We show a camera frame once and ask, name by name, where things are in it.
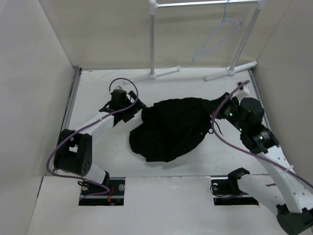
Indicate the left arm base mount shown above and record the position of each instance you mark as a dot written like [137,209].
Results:
[92,195]

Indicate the light blue wire hanger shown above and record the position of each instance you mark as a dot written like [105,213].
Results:
[223,32]

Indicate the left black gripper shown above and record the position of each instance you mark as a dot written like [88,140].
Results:
[127,100]

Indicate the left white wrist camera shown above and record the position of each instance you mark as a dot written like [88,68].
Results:
[118,88]

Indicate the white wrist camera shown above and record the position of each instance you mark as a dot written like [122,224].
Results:
[244,89]
[118,88]

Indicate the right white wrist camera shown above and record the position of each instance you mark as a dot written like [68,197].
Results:
[244,89]

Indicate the white clothes rack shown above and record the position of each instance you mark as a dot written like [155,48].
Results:
[229,71]

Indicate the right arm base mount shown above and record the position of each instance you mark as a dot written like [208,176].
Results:
[225,195]

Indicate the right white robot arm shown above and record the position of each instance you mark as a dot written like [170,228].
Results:
[293,205]

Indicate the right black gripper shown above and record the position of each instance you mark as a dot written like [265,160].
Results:
[233,100]

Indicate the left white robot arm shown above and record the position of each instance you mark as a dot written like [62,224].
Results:
[74,154]

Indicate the black trousers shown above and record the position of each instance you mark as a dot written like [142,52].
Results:
[172,128]

